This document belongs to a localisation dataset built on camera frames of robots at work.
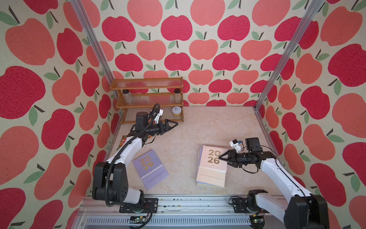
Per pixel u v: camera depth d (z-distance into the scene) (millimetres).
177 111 1105
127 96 981
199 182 776
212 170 778
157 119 752
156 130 731
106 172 424
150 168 880
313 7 703
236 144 783
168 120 734
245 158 695
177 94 983
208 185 756
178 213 733
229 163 744
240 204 733
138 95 1174
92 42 820
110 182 431
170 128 720
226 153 765
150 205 746
